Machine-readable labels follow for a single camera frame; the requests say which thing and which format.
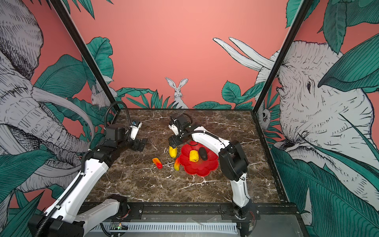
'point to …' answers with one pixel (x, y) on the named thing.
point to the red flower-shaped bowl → (202, 168)
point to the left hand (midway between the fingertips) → (139, 133)
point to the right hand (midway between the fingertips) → (174, 138)
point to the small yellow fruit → (194, 155)
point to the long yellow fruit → (172, 152)
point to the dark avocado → (203, 153)
